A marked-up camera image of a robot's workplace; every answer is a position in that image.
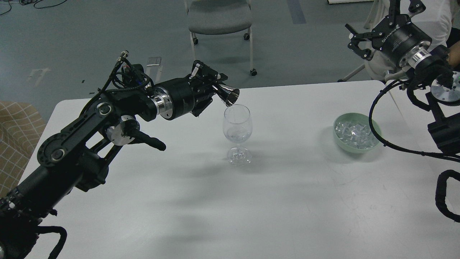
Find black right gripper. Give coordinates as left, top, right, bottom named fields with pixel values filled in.
left=345, top=0, right=432, bottom=68

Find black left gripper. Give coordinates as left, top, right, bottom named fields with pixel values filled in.
left=155, top=60, right=228, bottom=120

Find steel double jigger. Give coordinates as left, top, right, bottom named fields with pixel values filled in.
left=212, top=83, right=240, bottom=107

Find clear ice cubes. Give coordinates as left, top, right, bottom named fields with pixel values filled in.
left=334, top=120, right=378, bottom=150

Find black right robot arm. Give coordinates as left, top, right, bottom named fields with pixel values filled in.
left=341, top=0, right=459, bottom=162

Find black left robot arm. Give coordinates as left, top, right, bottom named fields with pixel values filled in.
left=1, top=51, right=240, bottom=259

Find clear wine glass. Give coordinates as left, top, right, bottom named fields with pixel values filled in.
left=223, top=104, right=253, bottom=166

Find person in white shirt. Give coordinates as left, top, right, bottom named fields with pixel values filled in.
left=411, top=0, right=460, bottom=71

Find grey office chair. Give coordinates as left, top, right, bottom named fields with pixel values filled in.
left=184, top=0, right=258, bottom=76

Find green bowl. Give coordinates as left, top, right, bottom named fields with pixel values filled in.
left=332, top=113, right=381, bottom=154

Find black floor cables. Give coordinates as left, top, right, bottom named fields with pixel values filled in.
left=0, top=0, right=69, bottom=15

